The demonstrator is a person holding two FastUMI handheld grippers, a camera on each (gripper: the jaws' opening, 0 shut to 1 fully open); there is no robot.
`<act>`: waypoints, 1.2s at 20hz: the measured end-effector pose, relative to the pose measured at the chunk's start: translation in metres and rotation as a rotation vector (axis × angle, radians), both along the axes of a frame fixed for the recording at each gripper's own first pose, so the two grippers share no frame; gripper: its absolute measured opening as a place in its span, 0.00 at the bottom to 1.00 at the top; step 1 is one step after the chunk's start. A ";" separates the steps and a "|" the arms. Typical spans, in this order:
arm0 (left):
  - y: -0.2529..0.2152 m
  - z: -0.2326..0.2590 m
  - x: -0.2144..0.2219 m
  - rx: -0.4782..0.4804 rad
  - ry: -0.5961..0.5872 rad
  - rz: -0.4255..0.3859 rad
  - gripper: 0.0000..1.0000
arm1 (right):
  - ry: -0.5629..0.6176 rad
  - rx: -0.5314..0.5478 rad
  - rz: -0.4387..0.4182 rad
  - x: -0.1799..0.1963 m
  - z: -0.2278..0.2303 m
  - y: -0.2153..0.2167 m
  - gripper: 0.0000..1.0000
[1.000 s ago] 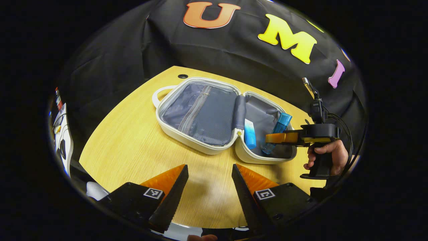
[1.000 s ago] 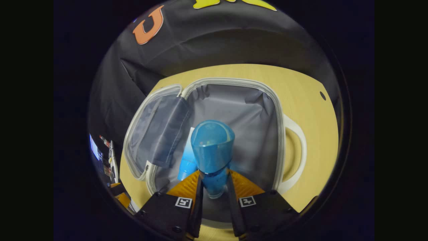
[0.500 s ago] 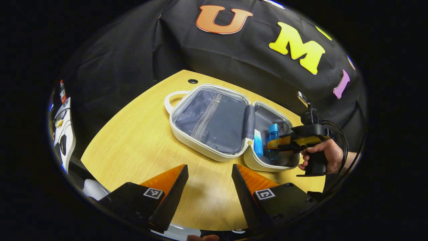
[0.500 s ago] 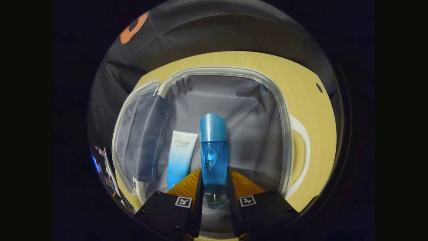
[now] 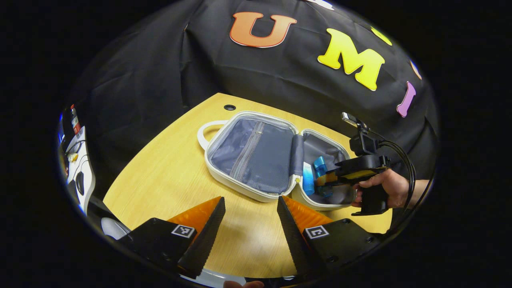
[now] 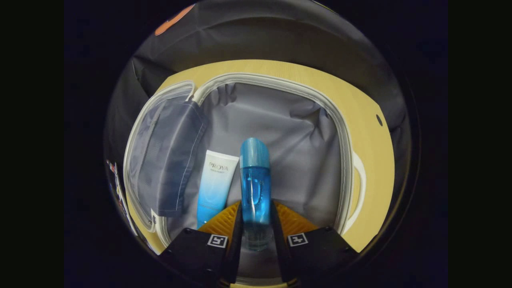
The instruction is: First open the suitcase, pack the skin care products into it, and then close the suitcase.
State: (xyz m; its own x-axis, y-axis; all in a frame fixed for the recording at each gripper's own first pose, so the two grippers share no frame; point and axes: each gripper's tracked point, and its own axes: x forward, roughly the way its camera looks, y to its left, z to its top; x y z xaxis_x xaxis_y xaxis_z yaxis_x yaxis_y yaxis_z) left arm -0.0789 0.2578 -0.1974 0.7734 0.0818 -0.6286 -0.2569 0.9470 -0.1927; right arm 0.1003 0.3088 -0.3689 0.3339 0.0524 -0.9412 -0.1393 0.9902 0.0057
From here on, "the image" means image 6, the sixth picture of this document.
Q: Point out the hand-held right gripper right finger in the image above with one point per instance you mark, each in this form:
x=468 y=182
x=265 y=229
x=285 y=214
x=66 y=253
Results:
x=278 y=248

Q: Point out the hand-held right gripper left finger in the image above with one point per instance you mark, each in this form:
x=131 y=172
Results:
x=236 y=248

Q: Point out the blue skin care bottle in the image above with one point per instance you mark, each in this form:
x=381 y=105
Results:
x=255 y=188

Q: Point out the blue white skin care tube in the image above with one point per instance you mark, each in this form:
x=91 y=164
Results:
x=214 y=188

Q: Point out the white suitcase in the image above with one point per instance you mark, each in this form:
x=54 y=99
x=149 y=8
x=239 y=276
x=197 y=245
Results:
x=288 y=140

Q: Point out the black backdrop cloth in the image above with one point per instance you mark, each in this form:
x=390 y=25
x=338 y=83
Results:
x=280 y=36

